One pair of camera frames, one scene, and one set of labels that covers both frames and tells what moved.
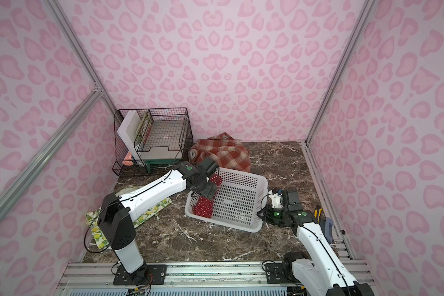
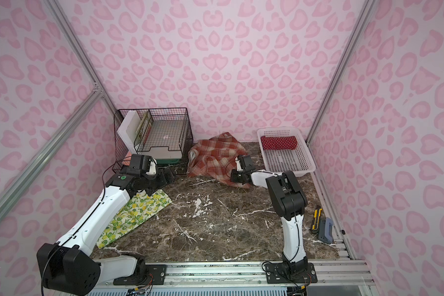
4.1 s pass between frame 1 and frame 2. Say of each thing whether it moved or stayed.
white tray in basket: stayed
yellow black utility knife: stayed
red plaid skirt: stayed
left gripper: moved
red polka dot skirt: moved
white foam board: stayed
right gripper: moved
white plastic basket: moved
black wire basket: stayed
